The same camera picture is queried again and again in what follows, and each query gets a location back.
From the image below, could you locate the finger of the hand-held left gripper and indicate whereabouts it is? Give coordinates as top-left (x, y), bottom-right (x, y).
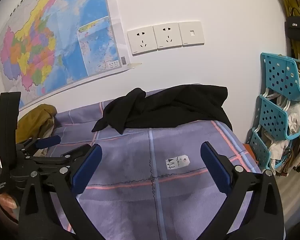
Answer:
top-left (22, 143), bottom-right (92, 172)
top-left (16, 135), bottom-right (61, 157)

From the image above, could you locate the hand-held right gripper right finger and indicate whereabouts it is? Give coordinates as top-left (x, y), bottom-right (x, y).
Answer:
top-left (200, 141), bottom-right (284, 240)

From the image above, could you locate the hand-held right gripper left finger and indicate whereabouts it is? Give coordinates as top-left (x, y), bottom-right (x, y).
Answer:
top-left (19, 144), bottom-right (103, 240)

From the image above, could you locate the black garment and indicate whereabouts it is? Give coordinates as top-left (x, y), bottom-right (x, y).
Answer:
top-left (91, 85), bottom-right (233, 135)

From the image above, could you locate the person's left hand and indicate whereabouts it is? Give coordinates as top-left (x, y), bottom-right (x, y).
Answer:
top-left (0, 194), bottom-right (18, 221)

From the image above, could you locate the mustard yellow garment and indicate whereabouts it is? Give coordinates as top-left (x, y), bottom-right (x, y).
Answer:
top-left (16, 104), bottom-right (58, 145)

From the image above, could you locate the white paper tag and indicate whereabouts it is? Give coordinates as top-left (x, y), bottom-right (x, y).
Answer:
top-left (165, 155), bottom-right (192, 171)

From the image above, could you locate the purple plaid bed sheet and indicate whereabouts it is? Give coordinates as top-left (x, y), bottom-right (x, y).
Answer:
top-left (44, 84), bottom-right (263, 240)

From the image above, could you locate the blue perforated plastic basket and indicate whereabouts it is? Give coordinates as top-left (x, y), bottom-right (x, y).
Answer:
top-left (248, 127), bottom-right (285, 173)
top-left (258, 94), bottom-right (300, 141)
top-left (260, 52), bottom-right (300, 101)

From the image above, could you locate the beige bundled cloth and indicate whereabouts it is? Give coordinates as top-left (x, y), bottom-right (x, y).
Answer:
top-left (275, 130), bottom-right (300, 177)

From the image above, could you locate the white crumpled plastic bag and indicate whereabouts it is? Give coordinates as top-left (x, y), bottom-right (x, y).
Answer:
top-left (287, 100), bottom-right (300, 137)

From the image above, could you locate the white power socket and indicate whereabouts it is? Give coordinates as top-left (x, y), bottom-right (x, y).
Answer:
top-left (127, 26), bottom-right (158, 56)
top-left (152, 22), bottom-right (183, 51)

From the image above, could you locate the black handbag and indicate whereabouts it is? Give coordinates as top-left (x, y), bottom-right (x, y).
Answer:
top-left (284, 7), bottom-right (300, 42)

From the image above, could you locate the yellow hanging garment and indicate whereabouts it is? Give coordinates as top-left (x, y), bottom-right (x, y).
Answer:
top-left (281, 0), bottom-right (300, 61)

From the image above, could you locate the colourful wall map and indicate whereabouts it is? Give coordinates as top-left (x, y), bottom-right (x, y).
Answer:
top-left (0, 0), bottom-right (123, 112)

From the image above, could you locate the white data wall plate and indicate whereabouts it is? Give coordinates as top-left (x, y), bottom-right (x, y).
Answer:
top-left (178, 21), bottom-right (206, 47)

